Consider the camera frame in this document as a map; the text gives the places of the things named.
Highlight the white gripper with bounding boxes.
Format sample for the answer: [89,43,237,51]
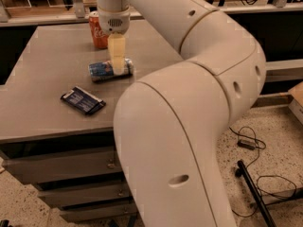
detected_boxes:
[98,7,130,75]

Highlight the silver blue redbull can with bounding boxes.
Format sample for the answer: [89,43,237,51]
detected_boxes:
[88,58,134,82]

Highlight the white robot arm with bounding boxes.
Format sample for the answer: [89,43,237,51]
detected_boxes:
[97,0,266,227]

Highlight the orange coca-cola can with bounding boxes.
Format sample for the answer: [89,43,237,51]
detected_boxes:
[89,10,108,49]

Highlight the dark blue snack packet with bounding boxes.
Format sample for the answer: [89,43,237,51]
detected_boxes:
[61,86,106,115]

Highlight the grey drawer cabinet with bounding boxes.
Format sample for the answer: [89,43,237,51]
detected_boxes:
[0,20,181,212]

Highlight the top grey drawer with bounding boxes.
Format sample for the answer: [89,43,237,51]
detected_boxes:
[4,147,121,184]

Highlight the grey drawer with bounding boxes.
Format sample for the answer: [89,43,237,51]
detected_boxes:
[60,201,137,222]
[38,182,130,207]
[4,147,121,184]

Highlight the middle grey drawer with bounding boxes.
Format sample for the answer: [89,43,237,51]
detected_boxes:
[38,182,130,207]

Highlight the small black power adapter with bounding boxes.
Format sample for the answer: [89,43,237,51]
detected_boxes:
[237,140,255,150]

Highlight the bottom grey drawer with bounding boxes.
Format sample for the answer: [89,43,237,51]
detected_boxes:
[60,201,137,222]

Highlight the black stand leg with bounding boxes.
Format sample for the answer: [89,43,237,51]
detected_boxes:
[237,160,276,227]

